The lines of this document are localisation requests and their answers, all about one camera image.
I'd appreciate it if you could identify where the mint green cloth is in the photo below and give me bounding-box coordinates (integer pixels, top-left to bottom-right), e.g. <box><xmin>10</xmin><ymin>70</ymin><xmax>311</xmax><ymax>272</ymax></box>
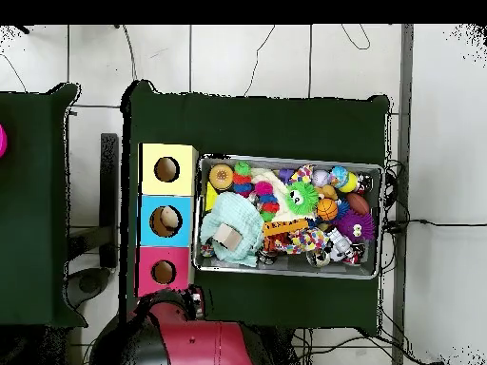
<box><xmin>200</xmin><ymin>191</ymin><xmax>264</xmax><ymax>267</ymax></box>

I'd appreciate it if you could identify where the wooden box with three holes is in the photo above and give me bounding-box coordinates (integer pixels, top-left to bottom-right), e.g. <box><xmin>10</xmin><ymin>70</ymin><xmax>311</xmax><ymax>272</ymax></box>
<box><xmin>134</xmin><ymin>143</ymin><xmax>199</xmax><ymax>298</ymax></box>

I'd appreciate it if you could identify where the toy burger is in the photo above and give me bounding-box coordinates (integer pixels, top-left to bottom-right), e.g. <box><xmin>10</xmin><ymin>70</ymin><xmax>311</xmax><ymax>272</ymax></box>
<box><xmin>208</xmin><ymin>163</ymin><xmax>234</xmax><ymax>190</ymax></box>

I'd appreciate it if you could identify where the plain wooden cube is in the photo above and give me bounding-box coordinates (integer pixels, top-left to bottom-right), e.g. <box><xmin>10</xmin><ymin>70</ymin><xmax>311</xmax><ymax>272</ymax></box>
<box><xmin>212</xmin><ymin>222</ymin><xmax>244</xmax><ymax>251</ymax></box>

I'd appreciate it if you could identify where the orange plastic toy block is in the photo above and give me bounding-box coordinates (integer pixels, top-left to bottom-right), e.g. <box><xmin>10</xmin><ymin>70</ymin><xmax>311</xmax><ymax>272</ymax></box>
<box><xmin>262</xmin><ymin>218</ymin><xmax>310</xmax><ymax>238</ymax></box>

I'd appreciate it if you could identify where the green spiky ball with eyes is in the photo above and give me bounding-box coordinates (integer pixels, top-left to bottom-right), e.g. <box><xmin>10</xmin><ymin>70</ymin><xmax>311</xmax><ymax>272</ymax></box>
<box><xmin>284</xmin><ymin>181</ymin><xmax>320</xmax><ymax>216</ymax></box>

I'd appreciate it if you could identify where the dark green table cloth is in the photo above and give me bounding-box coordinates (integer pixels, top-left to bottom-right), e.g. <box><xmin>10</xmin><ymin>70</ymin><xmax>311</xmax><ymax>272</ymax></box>
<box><xmin>120</xmin><ymin>80</ymin><xmax>391</xmax><ymax>330</ymax></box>

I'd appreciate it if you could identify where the white baseball toy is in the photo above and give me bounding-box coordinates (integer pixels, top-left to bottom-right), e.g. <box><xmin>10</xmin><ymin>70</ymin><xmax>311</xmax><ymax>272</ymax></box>
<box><xmin>311</xmin><ymin>169</ymin><xmax>331</xmax><ymax>188</ymax></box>

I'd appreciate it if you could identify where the orange basketball toy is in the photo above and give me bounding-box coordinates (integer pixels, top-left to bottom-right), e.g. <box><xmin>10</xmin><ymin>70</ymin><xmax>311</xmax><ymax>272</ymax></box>
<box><xmin>316</xmin><ymin>198</ymin><xmax>339</xmax><ymax>221</ymax></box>

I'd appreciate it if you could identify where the globe print ball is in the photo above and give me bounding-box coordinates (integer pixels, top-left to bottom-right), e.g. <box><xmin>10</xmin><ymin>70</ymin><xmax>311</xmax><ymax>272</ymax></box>
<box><xmin>329</xmin><ymin>165</ymin><xmax>349</xmax><ymax>185</ymax></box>

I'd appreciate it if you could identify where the purple spiky ball with eyes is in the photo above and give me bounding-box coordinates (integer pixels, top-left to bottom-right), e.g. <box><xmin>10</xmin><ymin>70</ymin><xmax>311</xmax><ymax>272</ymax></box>
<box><xmin>336</xmin><ymin>210</ymin><xmax>377</xmax><ymax>242</ymax></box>

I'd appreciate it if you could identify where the brown toy football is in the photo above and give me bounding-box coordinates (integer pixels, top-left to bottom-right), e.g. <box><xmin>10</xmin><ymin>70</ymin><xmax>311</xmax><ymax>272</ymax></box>
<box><xmin>345</xmin><ymin>192</ymin><xmax>371</xmax><ymax>216</ymax></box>

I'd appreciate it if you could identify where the black upright panel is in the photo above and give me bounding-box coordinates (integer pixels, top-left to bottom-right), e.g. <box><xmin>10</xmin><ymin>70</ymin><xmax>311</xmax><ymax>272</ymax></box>
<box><xmin>99</xmin><ymin>132</ymin><xmax>120</xmax><ymax>269</ymax></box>

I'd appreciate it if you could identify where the dark green side table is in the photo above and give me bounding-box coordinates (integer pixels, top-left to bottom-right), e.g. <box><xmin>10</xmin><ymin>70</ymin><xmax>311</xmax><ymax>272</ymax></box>
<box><xmin>0</xmin><ymin>83</ymin><xmax>88</xmax><ymax>328</ymax></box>

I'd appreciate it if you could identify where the wire mesh bin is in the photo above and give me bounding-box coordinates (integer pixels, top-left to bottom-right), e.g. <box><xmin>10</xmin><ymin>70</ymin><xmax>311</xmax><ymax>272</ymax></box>
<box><xmin>192</xmin><ymin>153</ymin><xmax>384</xmax><ymax>280</ymax></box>

